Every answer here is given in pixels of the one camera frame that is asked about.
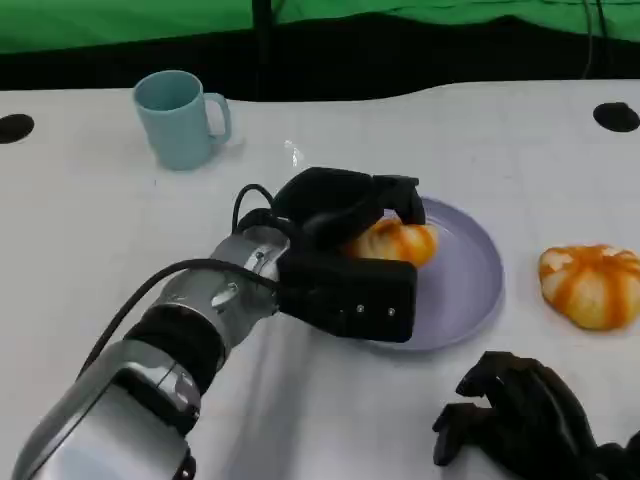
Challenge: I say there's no black pole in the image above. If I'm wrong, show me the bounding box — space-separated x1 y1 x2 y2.
251 0 278 101

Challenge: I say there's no pale green mug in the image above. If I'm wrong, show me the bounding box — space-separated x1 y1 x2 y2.
132 70 233 172

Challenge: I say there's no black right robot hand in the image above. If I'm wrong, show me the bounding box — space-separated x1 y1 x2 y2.
432 350 601 480

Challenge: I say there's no black table grommet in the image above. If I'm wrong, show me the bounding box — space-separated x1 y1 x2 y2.
592 101 640 133
0 113 35 145

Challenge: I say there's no green cloth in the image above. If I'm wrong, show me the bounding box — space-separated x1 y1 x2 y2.
0 0 640 56

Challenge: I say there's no thin black hanging cable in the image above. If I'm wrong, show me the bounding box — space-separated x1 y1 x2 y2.
579 0 609 79

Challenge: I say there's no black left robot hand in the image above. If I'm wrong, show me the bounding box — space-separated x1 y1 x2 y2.
272 167 427 261

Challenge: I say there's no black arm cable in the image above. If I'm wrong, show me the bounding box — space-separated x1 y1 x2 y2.
77 183 296 381

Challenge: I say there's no lilac plate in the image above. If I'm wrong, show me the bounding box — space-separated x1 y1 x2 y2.
344 195 504 355

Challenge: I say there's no orange white toy bread roll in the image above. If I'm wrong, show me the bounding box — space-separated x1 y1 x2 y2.
344 217 440 269
538 243 640 331

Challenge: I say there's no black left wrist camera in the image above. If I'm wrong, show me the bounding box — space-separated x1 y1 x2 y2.
276 248 419 344

